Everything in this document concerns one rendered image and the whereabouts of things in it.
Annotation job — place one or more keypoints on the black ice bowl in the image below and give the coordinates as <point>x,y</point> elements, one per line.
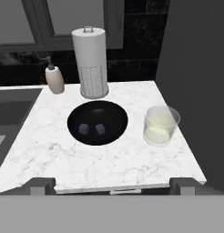
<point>97,122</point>

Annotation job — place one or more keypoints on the clear ice cube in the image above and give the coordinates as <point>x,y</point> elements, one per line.
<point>83,129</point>
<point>100,128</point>

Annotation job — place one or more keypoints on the glass of lemonade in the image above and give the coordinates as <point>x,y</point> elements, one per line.
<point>160,126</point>

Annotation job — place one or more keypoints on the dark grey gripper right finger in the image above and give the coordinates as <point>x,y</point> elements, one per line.
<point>185,186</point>

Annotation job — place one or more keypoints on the beige soap dispenser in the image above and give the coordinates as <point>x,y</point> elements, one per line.
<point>54,78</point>

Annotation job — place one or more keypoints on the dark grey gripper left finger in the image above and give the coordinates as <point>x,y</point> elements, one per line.
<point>41,186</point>

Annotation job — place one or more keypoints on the grey sink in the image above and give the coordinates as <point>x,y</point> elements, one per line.
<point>10,121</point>

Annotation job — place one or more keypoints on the white paper towel roll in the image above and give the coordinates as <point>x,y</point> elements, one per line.
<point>90,63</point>

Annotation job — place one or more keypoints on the grey window frame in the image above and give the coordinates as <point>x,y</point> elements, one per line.
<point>71,22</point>

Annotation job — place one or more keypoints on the dark grey fridge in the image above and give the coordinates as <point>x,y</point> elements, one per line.
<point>195,91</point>

